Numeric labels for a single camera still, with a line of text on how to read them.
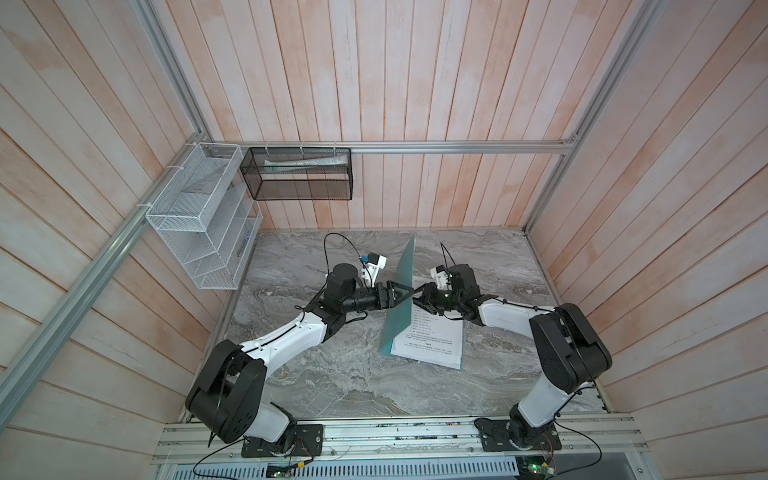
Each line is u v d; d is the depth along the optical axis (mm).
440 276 882
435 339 903
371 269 743
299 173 1040
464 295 746
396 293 789
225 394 425
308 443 730
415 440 749
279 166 918
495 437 730
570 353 475
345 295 648
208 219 713
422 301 832
